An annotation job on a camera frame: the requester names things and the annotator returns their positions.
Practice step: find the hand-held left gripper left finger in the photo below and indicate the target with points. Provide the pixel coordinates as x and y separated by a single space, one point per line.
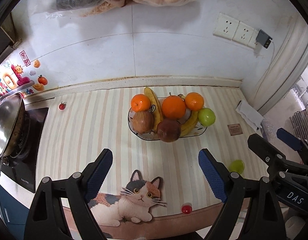
100 175

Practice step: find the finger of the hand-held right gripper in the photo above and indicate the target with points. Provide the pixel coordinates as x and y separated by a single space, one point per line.
258 145
288 138

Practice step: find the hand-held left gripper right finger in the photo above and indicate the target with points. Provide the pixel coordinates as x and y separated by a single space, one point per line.
214 177

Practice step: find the yellow banana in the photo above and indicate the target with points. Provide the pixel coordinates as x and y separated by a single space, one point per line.
190 124

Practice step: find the green apple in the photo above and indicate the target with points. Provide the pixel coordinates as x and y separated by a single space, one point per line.
237 166
206 117

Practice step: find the oval patterned ceramic plate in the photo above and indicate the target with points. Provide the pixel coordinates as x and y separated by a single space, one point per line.
146 136

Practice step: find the brown round pear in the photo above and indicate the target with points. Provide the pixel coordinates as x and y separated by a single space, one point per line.
143 122
169 130

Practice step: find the small orange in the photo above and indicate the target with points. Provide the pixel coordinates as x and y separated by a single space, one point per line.
140 103
194 101

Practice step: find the large orange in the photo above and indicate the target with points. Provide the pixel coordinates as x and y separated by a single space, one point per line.
173 107

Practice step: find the spotted banana with sticker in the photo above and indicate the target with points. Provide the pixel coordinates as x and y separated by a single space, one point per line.
157 117

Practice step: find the small brown card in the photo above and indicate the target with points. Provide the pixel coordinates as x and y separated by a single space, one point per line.
235 129

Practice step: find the white folded paper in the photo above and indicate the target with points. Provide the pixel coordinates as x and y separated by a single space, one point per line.
250 115

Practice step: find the frosted glass sliding door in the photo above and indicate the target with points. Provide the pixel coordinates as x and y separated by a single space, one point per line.
301 100

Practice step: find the red cherry tomato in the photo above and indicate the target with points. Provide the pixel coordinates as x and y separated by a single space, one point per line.
186 209
62 106

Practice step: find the striped cat print tablecloth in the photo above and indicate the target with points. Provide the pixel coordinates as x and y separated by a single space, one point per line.
76 135

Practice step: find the black glass cooktop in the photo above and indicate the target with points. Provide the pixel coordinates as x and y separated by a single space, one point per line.
31 160

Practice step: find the grey plug charger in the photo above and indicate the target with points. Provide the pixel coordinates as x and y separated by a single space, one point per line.
263 38

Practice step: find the steel wok with lid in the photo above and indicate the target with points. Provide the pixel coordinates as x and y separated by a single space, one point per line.
6 125

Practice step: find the persimmon wall sticker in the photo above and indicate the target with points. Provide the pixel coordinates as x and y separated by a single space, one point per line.
42 80

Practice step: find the white wall socket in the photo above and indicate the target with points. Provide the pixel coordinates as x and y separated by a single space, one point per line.
226 25
245 33

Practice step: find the cloud wall sticker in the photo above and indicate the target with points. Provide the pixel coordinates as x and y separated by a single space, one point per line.
32 73

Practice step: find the colourful wall sticker sheet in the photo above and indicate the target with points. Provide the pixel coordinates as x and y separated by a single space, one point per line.
6 82

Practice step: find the red stamp wall sticker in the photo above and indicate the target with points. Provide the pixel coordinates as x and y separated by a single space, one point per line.
25 58

